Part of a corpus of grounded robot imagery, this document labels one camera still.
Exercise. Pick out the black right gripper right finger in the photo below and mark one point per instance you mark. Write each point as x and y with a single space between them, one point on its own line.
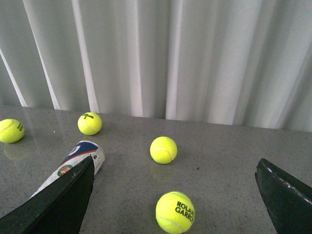
287 199

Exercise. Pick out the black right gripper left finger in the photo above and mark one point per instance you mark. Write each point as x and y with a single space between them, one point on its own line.
58 209

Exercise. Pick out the white tennis ball can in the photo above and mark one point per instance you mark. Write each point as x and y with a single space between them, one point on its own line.
82 150

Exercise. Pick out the Wilson tennis ball by curtain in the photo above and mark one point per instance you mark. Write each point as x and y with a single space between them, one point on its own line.
89 123

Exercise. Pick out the Wilson tennis ball far left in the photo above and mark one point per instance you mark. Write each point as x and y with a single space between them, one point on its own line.
11 131

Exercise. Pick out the Roland Garros tennis ball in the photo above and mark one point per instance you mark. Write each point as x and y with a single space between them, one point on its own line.
175 212

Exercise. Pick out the plain yellow tennis ball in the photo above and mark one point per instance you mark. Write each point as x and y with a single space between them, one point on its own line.
163 150

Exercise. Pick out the white pleated curtain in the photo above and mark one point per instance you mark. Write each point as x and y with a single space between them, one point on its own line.
235 62

